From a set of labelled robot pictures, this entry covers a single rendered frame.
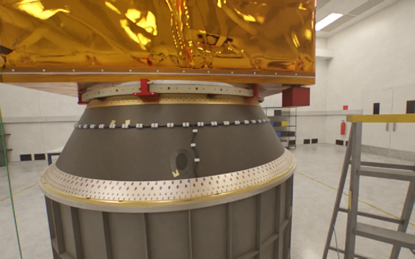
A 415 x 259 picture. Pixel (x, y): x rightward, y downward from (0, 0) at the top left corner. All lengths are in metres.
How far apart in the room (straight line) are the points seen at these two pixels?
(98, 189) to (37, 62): 0.79
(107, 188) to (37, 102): 7.45
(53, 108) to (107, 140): 6.94
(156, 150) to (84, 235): 0.55
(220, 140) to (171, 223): 0.46
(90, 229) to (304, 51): 1.61
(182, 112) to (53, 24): 0.81
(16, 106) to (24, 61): 7.32
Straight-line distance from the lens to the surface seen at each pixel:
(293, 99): 1.30
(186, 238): 0.88
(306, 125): 8.86
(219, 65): 1.05
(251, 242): 1.07
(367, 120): 1.24
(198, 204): 0.73
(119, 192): 0.83
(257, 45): 1.14
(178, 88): 0.91
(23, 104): 8.49
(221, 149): 0.84
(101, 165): 0.95
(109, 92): 1.09
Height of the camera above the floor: 1.52
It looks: 5 degrees down
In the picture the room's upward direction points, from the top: 1 degrees counter-clockwise
